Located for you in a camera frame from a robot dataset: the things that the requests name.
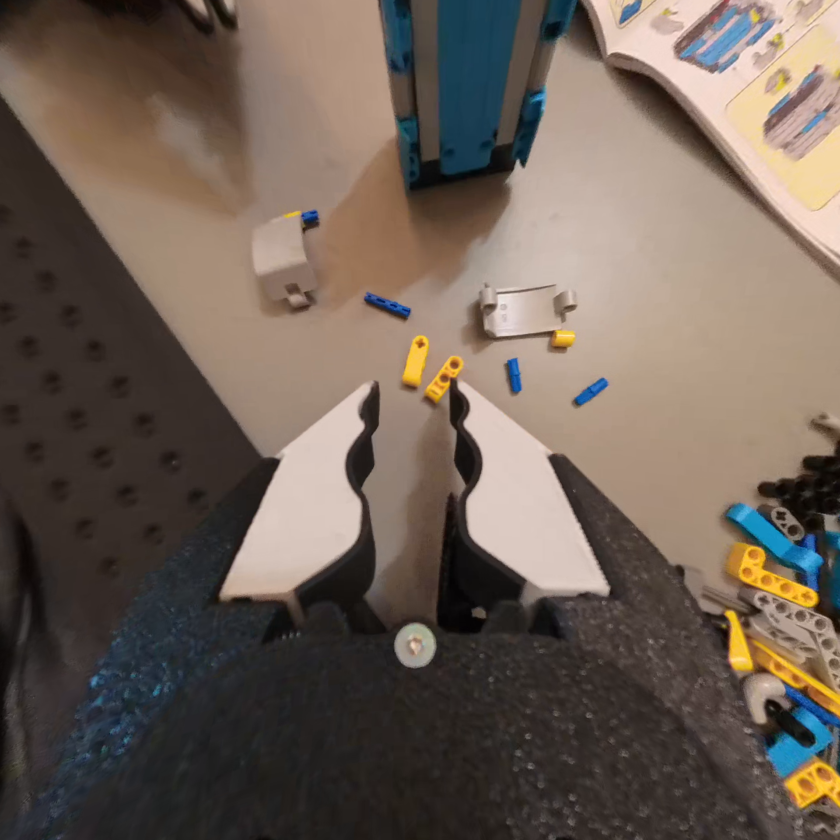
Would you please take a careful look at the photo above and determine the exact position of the yellow toy brick connector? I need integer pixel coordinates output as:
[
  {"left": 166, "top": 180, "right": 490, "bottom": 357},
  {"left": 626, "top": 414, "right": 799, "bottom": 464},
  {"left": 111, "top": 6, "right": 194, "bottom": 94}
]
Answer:
[
  {"left": 423, "top": 355, "right": 466, "bottom": 404},
  {"left": 402, "top": 335, "right": 431, "bottom": 389}
]

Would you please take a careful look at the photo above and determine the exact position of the grey blue toy brick assembly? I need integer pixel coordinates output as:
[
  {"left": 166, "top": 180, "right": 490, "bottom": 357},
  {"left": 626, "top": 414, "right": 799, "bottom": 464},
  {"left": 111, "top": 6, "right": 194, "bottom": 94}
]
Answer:
[{"left": 378, "top": 0, "right": 578, "bottom": 191}]

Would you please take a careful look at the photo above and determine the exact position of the pile of small toy bricks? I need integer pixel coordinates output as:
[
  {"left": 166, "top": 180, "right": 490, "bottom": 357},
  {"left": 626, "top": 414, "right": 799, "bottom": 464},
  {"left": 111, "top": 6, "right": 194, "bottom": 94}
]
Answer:
[{"left": 676, "top": 414, "right": 840, "bottom": 815}]

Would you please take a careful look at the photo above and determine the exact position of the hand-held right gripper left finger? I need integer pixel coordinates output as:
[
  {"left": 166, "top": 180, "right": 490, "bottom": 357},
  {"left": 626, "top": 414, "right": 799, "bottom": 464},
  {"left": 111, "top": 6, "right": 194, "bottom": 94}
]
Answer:
[{"left": 220, "top": 382, "right": 382, "bottom": 615}]

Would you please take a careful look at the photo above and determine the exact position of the grey desk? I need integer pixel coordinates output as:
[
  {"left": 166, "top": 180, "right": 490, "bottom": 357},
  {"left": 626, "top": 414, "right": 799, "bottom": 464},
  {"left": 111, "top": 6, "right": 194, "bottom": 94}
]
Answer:
[{"left": 0, "top": 0, "right": 840, "bottom": 840}]

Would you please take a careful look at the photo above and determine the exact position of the brick instruction booklet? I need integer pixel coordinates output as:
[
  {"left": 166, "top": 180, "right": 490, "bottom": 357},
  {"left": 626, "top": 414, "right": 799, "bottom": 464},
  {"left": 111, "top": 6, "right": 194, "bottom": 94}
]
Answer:
[{"left": 578, "top": 0, "right": 840, "bottom": 270}]

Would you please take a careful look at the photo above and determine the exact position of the black perforated pad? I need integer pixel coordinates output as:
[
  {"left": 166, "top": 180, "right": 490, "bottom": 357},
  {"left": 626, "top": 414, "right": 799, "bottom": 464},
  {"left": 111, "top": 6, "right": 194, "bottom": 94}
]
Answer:
[{"left": 0, "top": 99, "right": 263, "bottom": 840}]

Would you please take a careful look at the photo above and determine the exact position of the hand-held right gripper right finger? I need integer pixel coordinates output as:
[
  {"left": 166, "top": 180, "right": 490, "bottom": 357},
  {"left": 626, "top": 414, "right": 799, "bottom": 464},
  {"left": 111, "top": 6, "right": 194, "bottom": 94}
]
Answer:
[{"left": 444, "top": 378, "right": 614, "bottom": 620}]

